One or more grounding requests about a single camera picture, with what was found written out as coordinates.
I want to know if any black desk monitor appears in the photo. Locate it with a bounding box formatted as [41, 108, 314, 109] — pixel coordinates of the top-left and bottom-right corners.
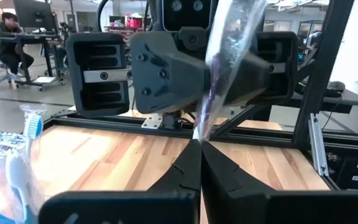
[12, 0, 58, 32]

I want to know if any black computer mouse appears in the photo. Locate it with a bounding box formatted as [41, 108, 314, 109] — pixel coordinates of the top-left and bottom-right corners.
[326, 80, 347, 94]

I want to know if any black office desk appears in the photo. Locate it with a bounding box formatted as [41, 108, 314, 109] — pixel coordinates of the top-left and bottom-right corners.
[0, 30, 67, 92]

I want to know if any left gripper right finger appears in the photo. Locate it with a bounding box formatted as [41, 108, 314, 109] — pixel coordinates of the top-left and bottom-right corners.
[201, 141, 358, 224]

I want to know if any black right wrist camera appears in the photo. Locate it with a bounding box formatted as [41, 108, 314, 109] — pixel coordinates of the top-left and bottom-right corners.
[161, 0, 213, 32]

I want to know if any person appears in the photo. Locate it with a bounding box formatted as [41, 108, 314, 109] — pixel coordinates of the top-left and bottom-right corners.
[0, 11, 34, 77]

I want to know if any red storage box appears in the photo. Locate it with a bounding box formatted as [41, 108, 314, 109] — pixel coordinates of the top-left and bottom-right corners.
[124, 14, 142, 29]

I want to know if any blue white toothbrush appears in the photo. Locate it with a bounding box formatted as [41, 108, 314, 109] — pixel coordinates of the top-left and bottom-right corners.
[4, 103, 48, 224]
[0, 129, 27, 166]

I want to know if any black labelled control box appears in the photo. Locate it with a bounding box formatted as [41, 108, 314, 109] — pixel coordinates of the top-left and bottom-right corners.
[337, 154, 358, 191]

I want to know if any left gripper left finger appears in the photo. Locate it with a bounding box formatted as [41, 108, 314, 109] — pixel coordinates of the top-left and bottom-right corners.
[37, 139, 202, 224]

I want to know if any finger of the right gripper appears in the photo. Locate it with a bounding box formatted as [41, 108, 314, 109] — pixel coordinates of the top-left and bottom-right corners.
[131, 30, 211, 114]
[224, 51, 274, 107]

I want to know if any silver aluminium rail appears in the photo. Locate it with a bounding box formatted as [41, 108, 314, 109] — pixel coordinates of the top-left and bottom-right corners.
[308, 112, 329, 177]

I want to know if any purple white toothbrush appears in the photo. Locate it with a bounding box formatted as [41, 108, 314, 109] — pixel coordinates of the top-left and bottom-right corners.
[193, 0, 267, 144]

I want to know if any black side table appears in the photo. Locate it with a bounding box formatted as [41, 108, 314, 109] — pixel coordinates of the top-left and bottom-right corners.
[290, 88, 358, 114]

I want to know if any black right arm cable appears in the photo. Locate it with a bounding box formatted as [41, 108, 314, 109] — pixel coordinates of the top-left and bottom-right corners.
[96, 0, 113, 34]

